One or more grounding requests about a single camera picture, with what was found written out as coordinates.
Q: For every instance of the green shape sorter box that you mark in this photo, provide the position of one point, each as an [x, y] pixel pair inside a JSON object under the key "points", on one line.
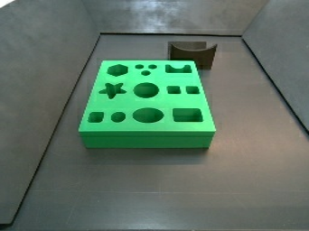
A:
{"points": [[147, 104]]}

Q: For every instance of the dark grey arch block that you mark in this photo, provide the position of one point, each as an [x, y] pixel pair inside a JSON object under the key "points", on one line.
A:
{"points": [[193, 51]]}

